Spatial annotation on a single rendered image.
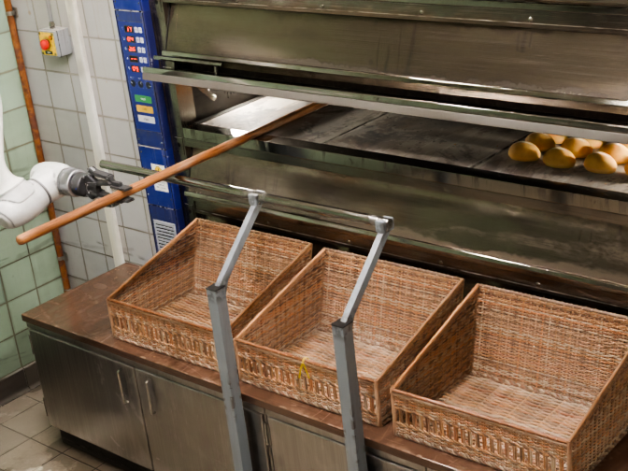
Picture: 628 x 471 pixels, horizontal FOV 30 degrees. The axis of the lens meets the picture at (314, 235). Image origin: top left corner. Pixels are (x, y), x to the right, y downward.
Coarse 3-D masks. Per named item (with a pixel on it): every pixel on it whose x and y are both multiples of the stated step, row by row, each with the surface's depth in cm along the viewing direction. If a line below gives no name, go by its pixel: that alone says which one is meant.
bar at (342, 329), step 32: (224, 192) 358; (256, 192) 350; (384, 224) 318; (224, 288) 344; (224, 320) 347; (352, 320) 317; (224, 352) 350; (352, 352) 317; (224, 384) 355; (352, 384) 319; (352, 416) 322; (352, 448) 327
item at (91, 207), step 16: (304, 112) 414; (256, 128) 398; (272, 128) 402; (224, 144) 386; (240, 144) 392; (192, 160) 375; (160, 176) 365; (128, 192) 356; (80, 208) 344; (96, 208) 348; (48, 224) 335; (64, 224) 340; (16, 240) 330
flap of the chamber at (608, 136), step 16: (160, 80) 394; (176, 80) 389; (192, 80) 384; (208, 80) 379; (272, 80) 384; (272, 96) 362; (288, 96) 358; (304, 96) 354; (320, 96) 349; (400, 96) 350; (400, 112) 331; (416, 112) 327; (432, 112) 324; (448, 112) 320; (528, 112) 322; (544, 112) 323; (512, 128) 308; (528, 128) 305; (544, 128) 302; (560, 128) 299; (576, 128) 296
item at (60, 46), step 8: (40, 32) 441; (48, 32) 438; (56, 32) 437; (64, 32) 440; (40, 40) 443; (48, 40) 440; (56, 40) 438; (64, 40) 441; (56, 48) 439; (64, 48) 441; (56, 56) 441
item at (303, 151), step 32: (192, 128) 416; (224, 128) 412; (320, 160) 380; (352, 160) 370; (384, 160) 363; (416, 160) 359; (512, 192) 334; (544, 192) 327; (576, 192) 321; (608, 192) 319
